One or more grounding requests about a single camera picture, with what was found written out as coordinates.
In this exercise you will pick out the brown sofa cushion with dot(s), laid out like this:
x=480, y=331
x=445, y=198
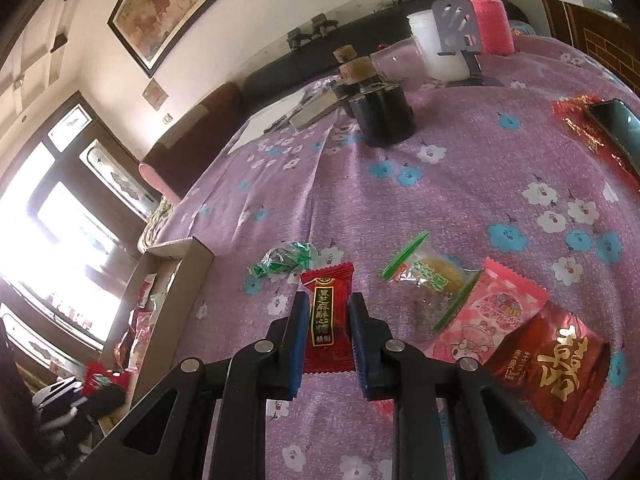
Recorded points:
x=200, y=135

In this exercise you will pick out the black pen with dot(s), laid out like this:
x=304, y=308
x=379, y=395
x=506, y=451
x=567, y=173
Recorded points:
x=276, y=125

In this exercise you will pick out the green wrapped candy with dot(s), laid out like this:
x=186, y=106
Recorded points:
x=285, y=260

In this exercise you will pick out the black bottle holder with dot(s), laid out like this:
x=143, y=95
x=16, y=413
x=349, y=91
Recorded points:
x=382, y=115

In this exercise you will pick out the white paper sheet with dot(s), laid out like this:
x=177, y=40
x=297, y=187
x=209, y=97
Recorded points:
x=265, y=117

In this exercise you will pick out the pink round object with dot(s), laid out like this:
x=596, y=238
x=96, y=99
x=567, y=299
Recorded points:
x=152, y=177

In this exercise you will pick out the black clamp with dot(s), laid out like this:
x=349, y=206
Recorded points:
x=322, y=25
x=299, y=37

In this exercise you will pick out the clear plastic container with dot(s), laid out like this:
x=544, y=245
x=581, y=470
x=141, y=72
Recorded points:
x=397, y=57

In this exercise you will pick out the dark red black-label candy packet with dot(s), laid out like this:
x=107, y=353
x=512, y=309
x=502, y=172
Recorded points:
x=327, y=315

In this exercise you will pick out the pink bottle with knitted sleeve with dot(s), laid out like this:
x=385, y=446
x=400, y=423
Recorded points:
x=487, y=15

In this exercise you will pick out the black smartphone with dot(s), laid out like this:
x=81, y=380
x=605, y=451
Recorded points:
x=617, y=127

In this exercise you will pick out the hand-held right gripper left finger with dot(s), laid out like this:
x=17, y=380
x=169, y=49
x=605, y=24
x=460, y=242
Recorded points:
x=297, y=345

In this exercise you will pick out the cardboard box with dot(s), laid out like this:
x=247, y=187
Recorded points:
x=197, y=270

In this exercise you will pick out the small wall plaque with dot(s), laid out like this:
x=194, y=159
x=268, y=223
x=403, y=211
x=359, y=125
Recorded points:
x=155, y=94

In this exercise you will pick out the heap of mixed snack packets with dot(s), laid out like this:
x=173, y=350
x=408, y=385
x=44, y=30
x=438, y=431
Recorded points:
x=140, y=320

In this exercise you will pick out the cork-topped bottle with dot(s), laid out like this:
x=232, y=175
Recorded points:
x=345, y=53
x=356, y=71

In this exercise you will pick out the large red foil snack bag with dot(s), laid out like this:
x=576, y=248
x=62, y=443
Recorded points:
x=555, y=370

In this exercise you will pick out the white cup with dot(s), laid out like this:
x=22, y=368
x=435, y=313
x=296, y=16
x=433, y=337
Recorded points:
x=430, y=45

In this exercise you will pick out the black bag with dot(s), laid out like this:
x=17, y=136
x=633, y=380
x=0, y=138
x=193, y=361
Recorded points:
x=515, y=12

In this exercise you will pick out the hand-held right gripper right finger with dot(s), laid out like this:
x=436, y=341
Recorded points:
x=361, y=350

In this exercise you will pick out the framed wall painting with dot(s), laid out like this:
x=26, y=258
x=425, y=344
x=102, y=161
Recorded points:
x=175, y=15

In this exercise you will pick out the dark-framed window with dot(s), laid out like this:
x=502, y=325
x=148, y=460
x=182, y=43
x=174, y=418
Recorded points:
x=75, y=210

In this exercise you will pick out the small red candy packet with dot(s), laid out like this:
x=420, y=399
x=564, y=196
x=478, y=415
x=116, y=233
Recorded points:
x=97, y=372

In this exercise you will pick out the grey phone stand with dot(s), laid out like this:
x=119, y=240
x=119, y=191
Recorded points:
x=457, y=22

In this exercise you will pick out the clear green-edged pastry packet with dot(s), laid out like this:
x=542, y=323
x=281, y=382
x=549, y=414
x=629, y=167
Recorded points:
x=430, y=277

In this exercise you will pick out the brown wooden cabinet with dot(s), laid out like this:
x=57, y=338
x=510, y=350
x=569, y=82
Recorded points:
x=590, y=15

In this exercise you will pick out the grey notebook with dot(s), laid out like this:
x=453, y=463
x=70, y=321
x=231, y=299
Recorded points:
x=315, y=110

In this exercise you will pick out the red plastic wrapper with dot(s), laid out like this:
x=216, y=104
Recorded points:
x=575, y=117

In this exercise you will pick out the black sofa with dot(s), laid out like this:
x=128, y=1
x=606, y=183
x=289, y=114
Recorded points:
x=280, y=70

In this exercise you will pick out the pink cartoon snack packet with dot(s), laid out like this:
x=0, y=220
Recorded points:
x=487, y=315

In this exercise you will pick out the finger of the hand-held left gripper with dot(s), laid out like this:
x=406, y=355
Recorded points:
x=109, y=400

